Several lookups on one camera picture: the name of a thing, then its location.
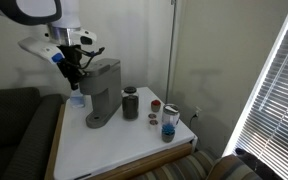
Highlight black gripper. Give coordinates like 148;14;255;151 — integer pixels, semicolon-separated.
57;45;82;90

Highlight grey coffee maker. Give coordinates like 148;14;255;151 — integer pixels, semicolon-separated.
79;58;122;129

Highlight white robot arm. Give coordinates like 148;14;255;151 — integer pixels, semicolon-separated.
0;0;97;90

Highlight dark glass coffee jar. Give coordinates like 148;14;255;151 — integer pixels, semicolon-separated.
122;86;139;120

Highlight red topped coffee pod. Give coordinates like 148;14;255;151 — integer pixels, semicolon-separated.
151;100;161;112

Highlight upper flat coffee pod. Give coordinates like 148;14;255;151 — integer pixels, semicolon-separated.
148;113;157;119

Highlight light blue tea box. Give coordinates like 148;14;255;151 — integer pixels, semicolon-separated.
70;89;85;108

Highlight dark grey sofa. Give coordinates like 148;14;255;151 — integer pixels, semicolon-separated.
0;87;63;180

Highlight white table board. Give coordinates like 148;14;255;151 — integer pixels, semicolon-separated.
53;87;197;180

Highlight clear jar silver lid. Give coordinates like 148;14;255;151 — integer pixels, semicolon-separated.
162;104;180;127

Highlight blue topped small pot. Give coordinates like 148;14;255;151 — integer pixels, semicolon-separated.
161;124;175;142

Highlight brown wooden table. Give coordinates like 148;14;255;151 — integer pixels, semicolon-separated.
45;105;193;180

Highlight metal floor pole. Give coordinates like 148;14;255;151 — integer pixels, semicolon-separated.
165;0;177;103

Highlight striped sofa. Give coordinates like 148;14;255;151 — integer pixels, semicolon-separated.
130;151;262;180

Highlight white window blinds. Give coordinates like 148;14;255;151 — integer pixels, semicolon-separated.
223;14;288;180

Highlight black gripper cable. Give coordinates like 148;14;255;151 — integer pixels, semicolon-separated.
73;46;106;71

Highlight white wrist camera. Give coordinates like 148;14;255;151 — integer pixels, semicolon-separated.
18;37;64;64

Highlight black power cable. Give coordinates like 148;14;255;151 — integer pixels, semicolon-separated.
189;112;199;130

